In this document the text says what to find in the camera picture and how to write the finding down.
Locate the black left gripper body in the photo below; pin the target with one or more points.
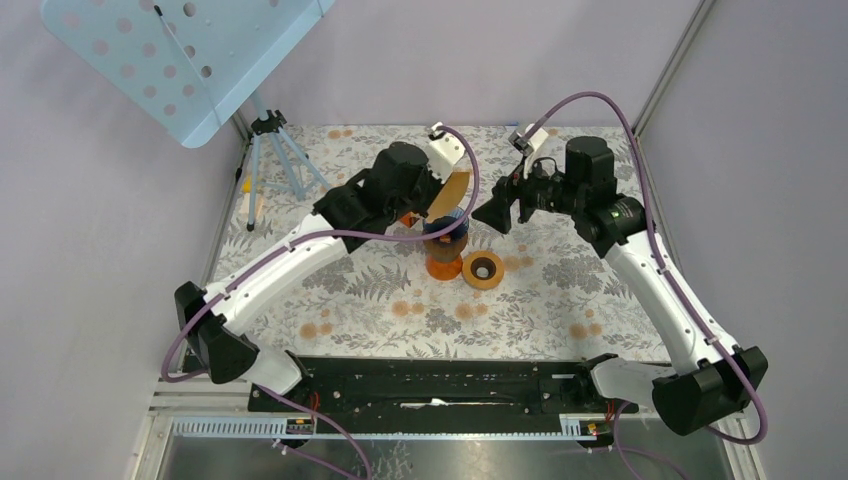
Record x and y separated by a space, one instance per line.
421 200

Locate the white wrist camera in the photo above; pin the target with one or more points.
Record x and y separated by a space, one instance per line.
528 140
443 152

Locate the light blue music stand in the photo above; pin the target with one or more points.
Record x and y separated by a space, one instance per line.
192 64

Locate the blue glass dripper cone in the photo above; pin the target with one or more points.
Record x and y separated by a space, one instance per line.
454 235

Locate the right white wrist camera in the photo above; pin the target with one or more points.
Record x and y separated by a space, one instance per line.
528 140

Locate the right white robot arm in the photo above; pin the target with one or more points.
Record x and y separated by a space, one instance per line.
710 375

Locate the orange coffee filter box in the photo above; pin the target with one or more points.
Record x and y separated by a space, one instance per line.
410 220

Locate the orange glass carafe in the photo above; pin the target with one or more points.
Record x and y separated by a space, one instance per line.
444 270

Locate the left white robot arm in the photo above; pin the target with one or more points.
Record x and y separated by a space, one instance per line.
214 319

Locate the floral tablecloth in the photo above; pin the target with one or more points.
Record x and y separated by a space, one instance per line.
556 301

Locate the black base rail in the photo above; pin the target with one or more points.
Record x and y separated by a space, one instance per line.
439 396

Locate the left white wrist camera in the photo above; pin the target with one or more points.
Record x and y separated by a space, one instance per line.
443 152

